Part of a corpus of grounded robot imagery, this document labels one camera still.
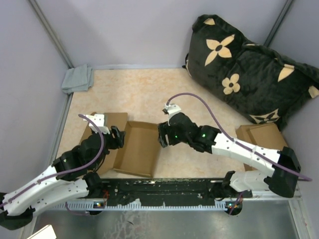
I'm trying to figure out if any white sheet corner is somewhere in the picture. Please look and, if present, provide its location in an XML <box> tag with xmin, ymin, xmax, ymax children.
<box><xmin>27</xmin><ymin>225</ymin><xmax>57</xmax><ymax>239</ymax></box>

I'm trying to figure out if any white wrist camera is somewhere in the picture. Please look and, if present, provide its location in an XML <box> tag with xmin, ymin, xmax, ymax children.
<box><xmin>83</xmin><ymin>113</ymin><xmax>110</xmax><ymax>134</ymax></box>
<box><xmin>162</xmin><ymin>103</ymin><xmax>181</xmax><ymax>117</ymax></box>

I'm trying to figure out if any small folded cardboard box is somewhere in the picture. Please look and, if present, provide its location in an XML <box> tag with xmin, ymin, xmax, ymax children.
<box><xmin>247</xmin><ymin>123</ymin><xmax>288</xmax><ymax>150</ymax></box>

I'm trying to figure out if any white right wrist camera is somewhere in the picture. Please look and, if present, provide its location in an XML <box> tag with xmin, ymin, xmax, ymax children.
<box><xmin>162</xmin><ymin>103</ymin><xmax>181</xmax><ymax>117</ymax></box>

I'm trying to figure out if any grey folded cloth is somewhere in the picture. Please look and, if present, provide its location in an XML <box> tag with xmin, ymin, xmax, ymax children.
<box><xmin>61</xmin><ymin>64</ymin><xmax>94</xmax><ymax>94</ymax></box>

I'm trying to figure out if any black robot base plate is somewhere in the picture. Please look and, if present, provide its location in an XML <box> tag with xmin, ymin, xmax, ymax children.
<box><xmin>89</xmin><ymin>178</ymin><xmax>252</xmax><ymax>215</ymax></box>

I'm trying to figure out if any black floral plush pillow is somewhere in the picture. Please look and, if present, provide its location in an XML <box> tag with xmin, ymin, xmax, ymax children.
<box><xmin>185</xmin><ymin>14</ymin><xmax>319</xmax><ymax>129</ymax></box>

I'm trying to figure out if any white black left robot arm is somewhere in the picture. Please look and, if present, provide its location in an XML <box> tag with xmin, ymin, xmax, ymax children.
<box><xmin>0</xmin><ymin>126</ymin><xmax>126</xmax><ymax>231</ymax></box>

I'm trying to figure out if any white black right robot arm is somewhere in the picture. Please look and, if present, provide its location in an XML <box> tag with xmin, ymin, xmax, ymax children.
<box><xmin>158</xmin><ymin>113</ymin><xmax>301</xmax><ymax>198</ymax></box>

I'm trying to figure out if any brown cardboard box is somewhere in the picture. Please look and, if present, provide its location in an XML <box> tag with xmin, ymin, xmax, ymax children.
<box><xmin>79</xmin><ymin>112</ymin><xmax>164</xmax><ymax>179</ymax></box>

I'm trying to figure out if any white perforated cable duct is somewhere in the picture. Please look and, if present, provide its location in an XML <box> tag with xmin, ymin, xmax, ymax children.
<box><xmin>67</xmin><ymin>200</ymin><xmax>228</xmax><ymax>211</ymax></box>

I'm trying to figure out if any large folded cardboard box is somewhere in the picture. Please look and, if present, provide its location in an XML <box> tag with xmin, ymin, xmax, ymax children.
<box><xmin>235</xmin><ymin>125</ymin><xmax>287</xmax><ymax>172</ymax></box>

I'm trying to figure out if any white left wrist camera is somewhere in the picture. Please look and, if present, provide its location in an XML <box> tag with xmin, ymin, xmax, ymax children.
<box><xmin>83</xmin><ymin>113</ymin><xmax>110</xmax><ymax>134</ymax></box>

